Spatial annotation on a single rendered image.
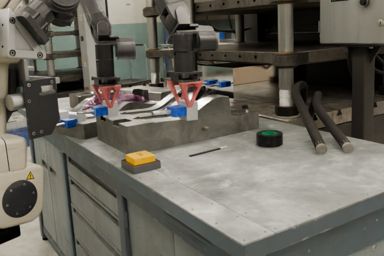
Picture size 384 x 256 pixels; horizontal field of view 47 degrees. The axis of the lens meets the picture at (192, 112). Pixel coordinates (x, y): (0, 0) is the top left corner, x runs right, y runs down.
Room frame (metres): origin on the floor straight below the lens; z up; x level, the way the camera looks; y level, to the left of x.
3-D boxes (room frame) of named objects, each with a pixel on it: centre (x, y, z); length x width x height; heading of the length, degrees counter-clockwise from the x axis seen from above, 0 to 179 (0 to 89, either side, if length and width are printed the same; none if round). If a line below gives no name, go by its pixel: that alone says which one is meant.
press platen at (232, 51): (2.46, -0.40, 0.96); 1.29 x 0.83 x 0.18; 31
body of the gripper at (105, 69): (1.43, 0.27, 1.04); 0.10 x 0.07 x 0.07; 31
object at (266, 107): (2.47, -0.39, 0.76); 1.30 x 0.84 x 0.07; 31
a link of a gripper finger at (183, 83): (1.23, 0.01, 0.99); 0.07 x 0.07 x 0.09; 30
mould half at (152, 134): (1.50, 0.05, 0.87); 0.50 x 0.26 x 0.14; 121
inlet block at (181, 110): (1.22, 0.05, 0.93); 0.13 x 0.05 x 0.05; 120
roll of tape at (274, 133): (1.31, -0.23, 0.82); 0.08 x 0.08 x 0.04
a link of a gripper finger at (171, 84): (1.26, 0.02, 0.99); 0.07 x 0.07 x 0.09; 30
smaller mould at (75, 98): (2.18, 0.48, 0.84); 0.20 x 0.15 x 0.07; 121
